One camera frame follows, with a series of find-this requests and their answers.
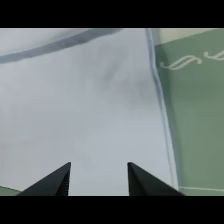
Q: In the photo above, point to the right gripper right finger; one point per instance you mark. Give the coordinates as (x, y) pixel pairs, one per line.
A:
(141, 184)

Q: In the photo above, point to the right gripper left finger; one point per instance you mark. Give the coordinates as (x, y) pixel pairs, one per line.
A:
(56, 184)

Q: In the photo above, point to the white shirt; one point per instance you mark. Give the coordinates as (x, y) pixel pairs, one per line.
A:
(83, 110)

